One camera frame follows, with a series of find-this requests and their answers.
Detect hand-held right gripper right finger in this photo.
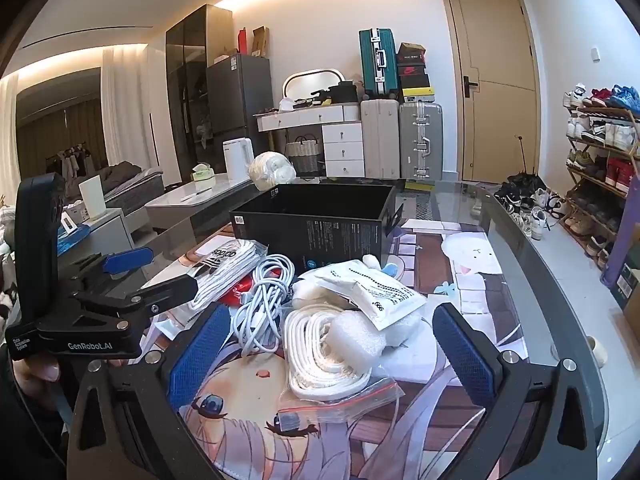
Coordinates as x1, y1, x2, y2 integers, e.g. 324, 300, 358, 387
431, 304, 599, 480

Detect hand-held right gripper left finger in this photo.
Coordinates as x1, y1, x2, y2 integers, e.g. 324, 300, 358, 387
67, 302, 233, 480

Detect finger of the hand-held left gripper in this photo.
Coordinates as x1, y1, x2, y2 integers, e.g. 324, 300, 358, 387
75, 275, 201, 318
62, 246, 155, 286

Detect white striped plastic bag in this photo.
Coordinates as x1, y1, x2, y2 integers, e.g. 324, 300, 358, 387
192, 240, 269, 312

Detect red packet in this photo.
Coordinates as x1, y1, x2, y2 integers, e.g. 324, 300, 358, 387
218, 280, 252, 307

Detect white charging cable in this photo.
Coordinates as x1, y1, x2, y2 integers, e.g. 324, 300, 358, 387
232, 254, 301, 357

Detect white printed packet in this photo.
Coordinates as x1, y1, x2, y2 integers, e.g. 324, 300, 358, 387
316, 265, 427, 332

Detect white cord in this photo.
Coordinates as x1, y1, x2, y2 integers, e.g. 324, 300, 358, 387
275, 305, 407, 433

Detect white foam wrap piece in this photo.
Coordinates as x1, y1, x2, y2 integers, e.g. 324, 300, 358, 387
320, 310, 422, 349

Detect white plush toy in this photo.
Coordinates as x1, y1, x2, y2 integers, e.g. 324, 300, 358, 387
361, 253, 403, 281

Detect black cardboard box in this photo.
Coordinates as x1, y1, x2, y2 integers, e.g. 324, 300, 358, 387
229, 183, 405, 273

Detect person's left forearm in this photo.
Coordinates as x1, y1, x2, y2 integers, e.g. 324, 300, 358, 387
0, 350, 71, 480

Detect person's left hand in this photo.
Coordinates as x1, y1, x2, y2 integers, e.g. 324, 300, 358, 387
11, 356, 63, 382

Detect white plastic bin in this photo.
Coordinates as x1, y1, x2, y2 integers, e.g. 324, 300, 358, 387
78, 175, 107, 221

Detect bed with dark bedding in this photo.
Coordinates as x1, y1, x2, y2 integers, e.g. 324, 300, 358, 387
102, 161, 166, 216

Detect anime printed table mat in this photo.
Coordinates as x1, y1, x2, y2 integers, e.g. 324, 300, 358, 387
145, 215, 532, 480

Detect grey side table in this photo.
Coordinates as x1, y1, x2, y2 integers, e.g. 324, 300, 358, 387
145, 178, 261, 231

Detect clothes rack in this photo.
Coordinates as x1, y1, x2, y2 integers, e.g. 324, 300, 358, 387
45, 142, 101, 181

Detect white curtain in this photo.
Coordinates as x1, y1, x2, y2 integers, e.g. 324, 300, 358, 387
100, 45, 167, 181

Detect white electric kettle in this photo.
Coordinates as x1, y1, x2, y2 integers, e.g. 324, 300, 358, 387
222, 137, 255, 181

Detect pile of sneakers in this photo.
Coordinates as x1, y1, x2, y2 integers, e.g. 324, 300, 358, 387
494, 180, 568, 241

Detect plastic bag of white stuffing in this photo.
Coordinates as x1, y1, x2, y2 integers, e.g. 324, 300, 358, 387
248, 151, 297, 192

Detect black umbrella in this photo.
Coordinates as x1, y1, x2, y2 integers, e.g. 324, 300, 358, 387
506, 135, 549, 192

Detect black glass cabinet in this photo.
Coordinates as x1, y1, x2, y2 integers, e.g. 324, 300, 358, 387
165, 4, 233, 186

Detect woven basket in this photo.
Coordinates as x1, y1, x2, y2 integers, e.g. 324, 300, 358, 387
285, 135, 321, 177

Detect dark grey refrigerator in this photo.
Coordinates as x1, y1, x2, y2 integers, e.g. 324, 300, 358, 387
206, 53, 273, 161

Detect silver suitcase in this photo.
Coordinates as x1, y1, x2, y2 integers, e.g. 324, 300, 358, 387
398, 101, 444, 182

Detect white dressing table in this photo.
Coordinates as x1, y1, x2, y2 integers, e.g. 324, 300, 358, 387
252, 102, 366, 178

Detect beige suitcase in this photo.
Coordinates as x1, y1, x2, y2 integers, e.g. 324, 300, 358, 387
360, 99, 401, 179

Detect white framed mirror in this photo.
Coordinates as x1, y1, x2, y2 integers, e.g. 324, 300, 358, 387
281, 68, 347, 102

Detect rows of assorted shoes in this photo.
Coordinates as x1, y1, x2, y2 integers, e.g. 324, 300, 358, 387
562, 84, 640, 268

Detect gold metal shoe rack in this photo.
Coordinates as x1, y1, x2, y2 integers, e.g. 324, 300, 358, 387
562, 85, 640, 271

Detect black bag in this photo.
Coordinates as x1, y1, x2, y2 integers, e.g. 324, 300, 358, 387
327, 80, 359, 106

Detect beige wooden door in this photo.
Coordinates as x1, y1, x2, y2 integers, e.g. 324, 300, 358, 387
440, 0, 543, 183

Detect black shoe box red logo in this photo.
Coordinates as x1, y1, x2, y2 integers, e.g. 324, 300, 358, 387
397, 55, 430, 77

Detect teal suitcase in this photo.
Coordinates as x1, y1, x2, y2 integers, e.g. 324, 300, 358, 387
358, 28, 398, 101

